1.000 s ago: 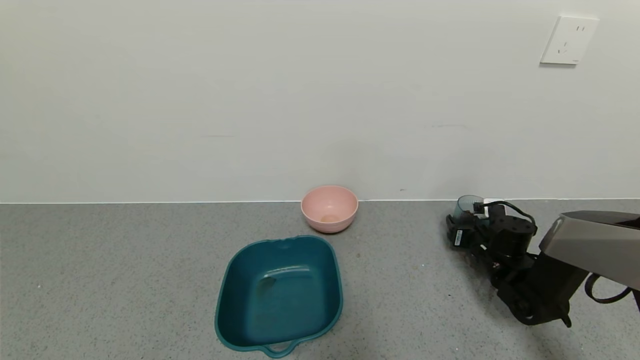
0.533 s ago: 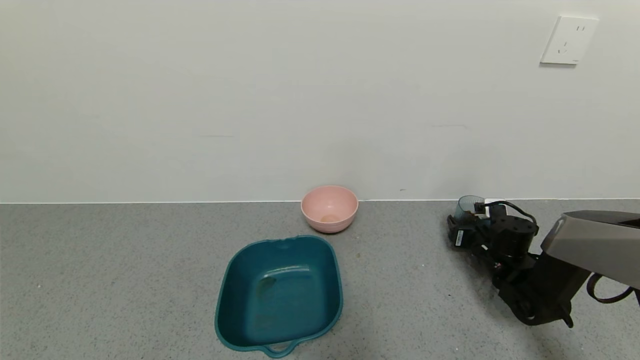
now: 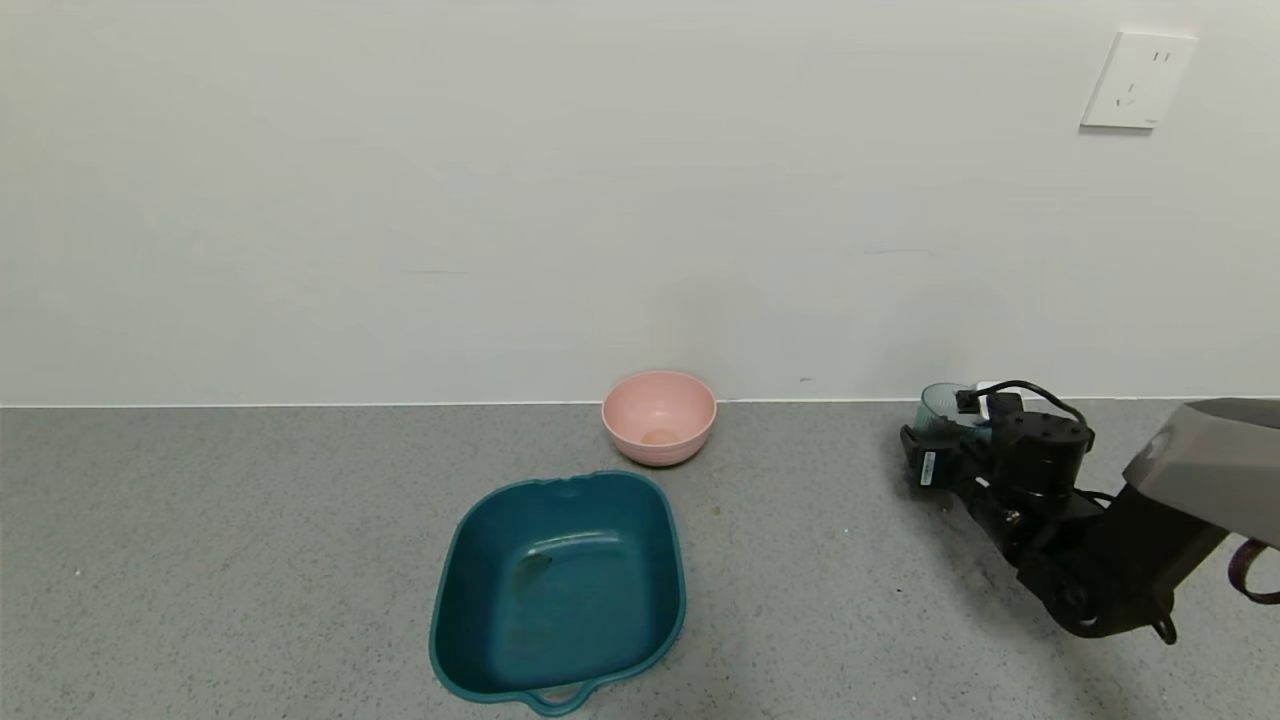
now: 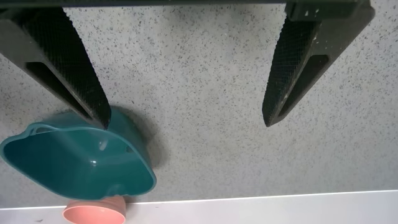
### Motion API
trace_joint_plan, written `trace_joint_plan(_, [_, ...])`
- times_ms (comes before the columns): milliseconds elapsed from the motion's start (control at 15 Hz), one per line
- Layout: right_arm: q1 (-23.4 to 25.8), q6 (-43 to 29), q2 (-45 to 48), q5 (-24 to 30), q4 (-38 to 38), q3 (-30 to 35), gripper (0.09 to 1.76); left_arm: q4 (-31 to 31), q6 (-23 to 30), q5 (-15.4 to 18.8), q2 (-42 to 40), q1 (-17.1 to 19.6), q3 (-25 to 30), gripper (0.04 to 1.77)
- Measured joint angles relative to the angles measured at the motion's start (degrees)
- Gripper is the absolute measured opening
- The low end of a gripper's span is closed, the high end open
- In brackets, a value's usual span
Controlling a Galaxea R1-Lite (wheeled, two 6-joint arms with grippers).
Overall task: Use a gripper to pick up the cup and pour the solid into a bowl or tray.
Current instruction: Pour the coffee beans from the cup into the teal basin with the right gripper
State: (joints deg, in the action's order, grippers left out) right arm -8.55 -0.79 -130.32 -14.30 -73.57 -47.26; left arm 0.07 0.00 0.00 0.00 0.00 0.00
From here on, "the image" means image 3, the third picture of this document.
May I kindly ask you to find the teal plastic basin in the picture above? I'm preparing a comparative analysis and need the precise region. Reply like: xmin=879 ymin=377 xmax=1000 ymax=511
xmin=429 ymin=471 xmax=688 ymax=717

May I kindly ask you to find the transparent blue ribbed cup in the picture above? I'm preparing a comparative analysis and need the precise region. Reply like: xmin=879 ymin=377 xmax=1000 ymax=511
xmin=915 ymin=383 xmax=993 ymax=446

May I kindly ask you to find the white wall socket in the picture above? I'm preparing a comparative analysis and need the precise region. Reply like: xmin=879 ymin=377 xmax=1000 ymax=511
xmin=1080 ymin=31 xmax=1199 ymax=131

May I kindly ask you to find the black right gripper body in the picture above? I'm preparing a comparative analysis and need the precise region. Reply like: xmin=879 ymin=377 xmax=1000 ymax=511
xmin=909 ymin=430 xmax=988 ymax=490

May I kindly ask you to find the black camera cable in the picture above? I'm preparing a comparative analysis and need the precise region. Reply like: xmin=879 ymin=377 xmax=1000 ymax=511
xmin=955 ymin=380 xmax=1091 ymax=433

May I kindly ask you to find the purple strap loop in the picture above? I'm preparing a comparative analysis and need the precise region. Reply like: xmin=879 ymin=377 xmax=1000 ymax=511
xmin=1228 ymin=538 xmax=1280 ymax=605

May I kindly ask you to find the pink plastic bowl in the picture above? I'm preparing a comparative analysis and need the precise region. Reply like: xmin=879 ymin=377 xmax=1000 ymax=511
xmin=602 ymin=371 xmax=718 ymax=469

